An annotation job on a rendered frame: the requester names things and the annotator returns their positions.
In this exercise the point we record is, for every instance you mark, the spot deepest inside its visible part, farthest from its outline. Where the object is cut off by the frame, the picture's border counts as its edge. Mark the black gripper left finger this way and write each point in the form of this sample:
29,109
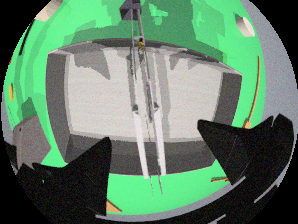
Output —
85,178

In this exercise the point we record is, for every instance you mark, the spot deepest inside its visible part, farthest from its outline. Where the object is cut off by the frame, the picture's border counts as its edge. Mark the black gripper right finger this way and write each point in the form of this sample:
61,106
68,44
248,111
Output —
233,147

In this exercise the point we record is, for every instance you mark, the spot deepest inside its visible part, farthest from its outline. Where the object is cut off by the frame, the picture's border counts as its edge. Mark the wooden cutting board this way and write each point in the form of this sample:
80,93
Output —
111,207

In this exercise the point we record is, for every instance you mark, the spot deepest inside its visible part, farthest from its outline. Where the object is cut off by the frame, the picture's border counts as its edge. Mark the grey roasting tin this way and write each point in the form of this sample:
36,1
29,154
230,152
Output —
90,93

